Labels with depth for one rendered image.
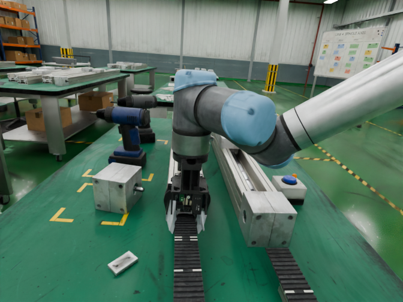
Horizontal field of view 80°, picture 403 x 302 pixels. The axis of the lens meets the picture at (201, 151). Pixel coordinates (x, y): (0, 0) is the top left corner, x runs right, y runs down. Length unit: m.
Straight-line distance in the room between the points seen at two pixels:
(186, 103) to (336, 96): 0.24
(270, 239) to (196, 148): 0.29
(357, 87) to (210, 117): 0.23
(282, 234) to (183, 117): 0.35
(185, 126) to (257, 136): 0.14
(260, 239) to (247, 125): 0.33
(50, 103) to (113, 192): 2.24
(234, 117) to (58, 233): 0.49
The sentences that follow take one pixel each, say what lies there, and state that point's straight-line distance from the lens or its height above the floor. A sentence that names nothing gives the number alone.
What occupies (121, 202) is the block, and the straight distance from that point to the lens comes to 0.66.
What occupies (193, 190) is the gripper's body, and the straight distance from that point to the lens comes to 0.46.
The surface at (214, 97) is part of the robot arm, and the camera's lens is 0.37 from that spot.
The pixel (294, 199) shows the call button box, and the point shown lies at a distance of 0.79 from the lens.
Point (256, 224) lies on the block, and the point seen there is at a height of 0.84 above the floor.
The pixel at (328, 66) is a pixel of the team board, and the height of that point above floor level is 1.19.
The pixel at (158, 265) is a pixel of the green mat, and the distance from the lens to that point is 0.55.
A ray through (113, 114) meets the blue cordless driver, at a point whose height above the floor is 0.98.
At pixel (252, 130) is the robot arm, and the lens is 0.33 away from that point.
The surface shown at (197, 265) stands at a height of 0.81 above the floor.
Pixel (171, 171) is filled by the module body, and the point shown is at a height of 0.86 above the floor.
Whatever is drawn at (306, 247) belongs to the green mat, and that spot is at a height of 0.78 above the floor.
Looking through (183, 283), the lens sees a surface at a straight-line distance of 0.47.
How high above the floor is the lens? 1.18
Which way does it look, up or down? 21 degrees down
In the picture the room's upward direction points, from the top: 5 degrees clockwise
